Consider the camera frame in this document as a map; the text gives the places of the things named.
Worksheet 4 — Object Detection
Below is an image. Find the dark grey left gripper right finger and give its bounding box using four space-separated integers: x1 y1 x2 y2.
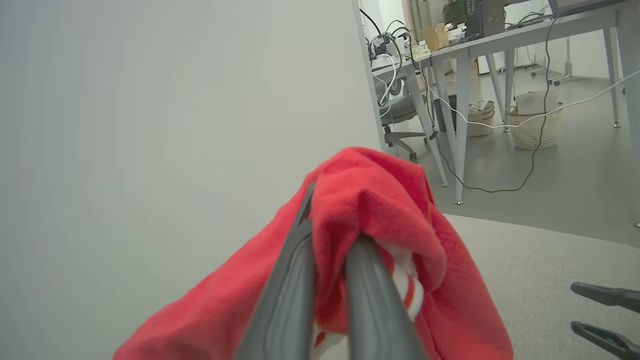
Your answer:
345 233 428 360

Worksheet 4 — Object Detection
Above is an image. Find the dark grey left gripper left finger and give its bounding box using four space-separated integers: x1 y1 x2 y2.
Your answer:
235 181 317 360

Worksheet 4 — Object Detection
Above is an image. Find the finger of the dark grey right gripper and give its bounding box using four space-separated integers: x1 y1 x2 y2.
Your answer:
570 320 640 360
570 281 640 314

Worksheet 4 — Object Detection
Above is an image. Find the red and white garment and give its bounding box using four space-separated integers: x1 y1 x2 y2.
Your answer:
112 146 515 360

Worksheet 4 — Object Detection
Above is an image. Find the white perforated laundry basket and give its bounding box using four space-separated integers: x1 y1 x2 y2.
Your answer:
506 91 565 151

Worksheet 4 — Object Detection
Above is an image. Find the grey office chair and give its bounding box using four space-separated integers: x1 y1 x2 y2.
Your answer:
375 75 432 163

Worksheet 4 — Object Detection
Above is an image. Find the dark waste bin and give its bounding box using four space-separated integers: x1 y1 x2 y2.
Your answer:
432 95 458 134

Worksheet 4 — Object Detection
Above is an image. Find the small woven basket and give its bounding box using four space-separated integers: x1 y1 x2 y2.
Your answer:
467 99 496 137

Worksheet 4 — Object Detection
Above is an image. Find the large white table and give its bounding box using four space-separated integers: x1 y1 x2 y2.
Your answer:
429 0 640 228

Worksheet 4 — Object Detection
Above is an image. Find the cardboard box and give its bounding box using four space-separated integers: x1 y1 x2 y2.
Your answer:
420 23 450 52

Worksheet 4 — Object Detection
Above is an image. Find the black computer tower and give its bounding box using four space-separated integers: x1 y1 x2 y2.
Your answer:
464 0 507 40

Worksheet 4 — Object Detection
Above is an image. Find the green potted plant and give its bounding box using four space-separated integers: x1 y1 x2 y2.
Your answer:
442 0 469 29

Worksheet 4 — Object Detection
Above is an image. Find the long white cable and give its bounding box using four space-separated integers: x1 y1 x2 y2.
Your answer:
379 52 640 132

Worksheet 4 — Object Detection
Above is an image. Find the long black cable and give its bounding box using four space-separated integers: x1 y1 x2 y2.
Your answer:
433 12 561 194

